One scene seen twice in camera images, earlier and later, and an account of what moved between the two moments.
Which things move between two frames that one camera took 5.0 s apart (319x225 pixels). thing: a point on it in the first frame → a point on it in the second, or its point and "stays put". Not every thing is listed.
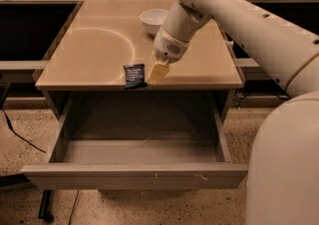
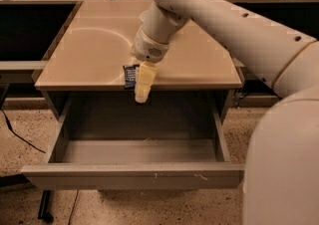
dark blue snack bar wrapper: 135,76 stays put
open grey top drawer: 129,141 stays put
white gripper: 166,46 → 149,47
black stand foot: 44,212 stays put
